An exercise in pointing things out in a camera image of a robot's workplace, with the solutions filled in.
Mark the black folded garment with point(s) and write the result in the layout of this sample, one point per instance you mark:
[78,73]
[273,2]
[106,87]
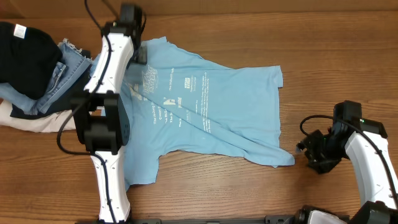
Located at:
[28,59]

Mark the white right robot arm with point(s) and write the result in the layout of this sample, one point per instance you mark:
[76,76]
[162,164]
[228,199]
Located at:
[364,143]

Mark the beige folded cloth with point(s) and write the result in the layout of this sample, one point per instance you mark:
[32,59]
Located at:
[48,124]

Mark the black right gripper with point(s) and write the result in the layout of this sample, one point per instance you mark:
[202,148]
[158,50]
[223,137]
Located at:
[322,166]

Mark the light blue printed t-shirt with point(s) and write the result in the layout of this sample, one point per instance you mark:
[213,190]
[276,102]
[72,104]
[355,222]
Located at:
[180,101]

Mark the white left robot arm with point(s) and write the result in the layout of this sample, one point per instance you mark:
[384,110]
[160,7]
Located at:
[100,117]

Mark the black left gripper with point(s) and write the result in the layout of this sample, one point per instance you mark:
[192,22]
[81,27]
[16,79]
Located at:
[142,55]

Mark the dark navy folded garment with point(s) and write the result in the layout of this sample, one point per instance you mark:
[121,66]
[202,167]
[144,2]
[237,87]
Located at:
[71,96]

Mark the blue denim jeans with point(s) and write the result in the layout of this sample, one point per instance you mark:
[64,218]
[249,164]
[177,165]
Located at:
[59,81]

